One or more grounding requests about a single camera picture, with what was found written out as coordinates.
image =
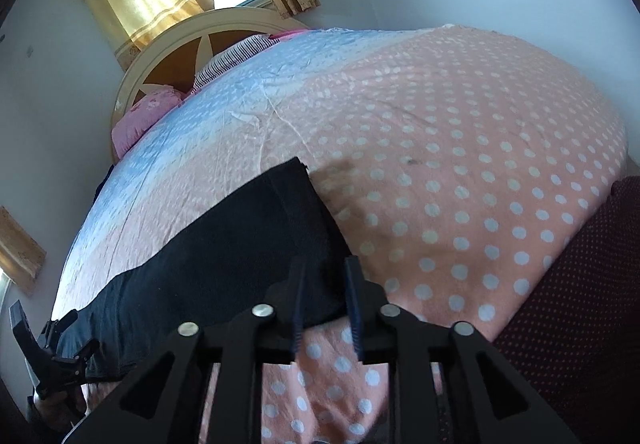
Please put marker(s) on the black pants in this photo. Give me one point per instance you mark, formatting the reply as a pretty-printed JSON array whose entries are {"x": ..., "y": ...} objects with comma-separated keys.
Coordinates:
[{"x": 225, "y": 249}]

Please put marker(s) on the person's left hand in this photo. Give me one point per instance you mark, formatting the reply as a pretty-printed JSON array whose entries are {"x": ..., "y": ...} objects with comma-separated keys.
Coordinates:
[{"x": 57, "y": 414}]

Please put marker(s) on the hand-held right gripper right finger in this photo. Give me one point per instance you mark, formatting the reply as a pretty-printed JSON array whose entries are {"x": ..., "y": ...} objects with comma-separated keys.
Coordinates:
[{"x": 420, "y": 354}]

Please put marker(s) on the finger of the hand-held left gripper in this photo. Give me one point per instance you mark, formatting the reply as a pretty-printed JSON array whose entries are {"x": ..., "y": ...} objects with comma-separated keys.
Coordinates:
[
  {"x": 57, "y": 329},
  {"x": 82, "y": 354}
]

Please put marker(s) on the polka dot bed sheet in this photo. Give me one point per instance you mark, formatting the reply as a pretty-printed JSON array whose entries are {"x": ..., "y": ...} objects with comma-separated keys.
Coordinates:
[{"x": 425, "y": 148}]

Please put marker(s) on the pink pillow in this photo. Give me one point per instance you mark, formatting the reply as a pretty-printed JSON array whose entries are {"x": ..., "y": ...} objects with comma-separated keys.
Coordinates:
[{"x": 142, "y": 116}]

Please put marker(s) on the dark red dotted cloth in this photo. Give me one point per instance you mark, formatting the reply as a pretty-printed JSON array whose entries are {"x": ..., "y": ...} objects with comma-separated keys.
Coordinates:
[{"x": 585, "y": 324}]

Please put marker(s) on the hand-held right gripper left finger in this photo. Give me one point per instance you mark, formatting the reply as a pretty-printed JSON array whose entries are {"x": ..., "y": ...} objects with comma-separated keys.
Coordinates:
[{"x": 235, "y": 349}]

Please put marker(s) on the black cloth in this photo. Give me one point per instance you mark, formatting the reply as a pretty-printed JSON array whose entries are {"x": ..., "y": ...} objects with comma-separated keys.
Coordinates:
[{"x": 103, "y": 179}]

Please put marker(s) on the striped pillow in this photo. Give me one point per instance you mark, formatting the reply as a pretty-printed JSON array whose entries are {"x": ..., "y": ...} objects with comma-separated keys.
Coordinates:
[{"x": 230, "y": 56}]

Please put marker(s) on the cream wooden headboard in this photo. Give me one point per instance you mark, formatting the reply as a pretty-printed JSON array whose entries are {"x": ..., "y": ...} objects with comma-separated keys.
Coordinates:
[{"x": 165, "y": 58}]

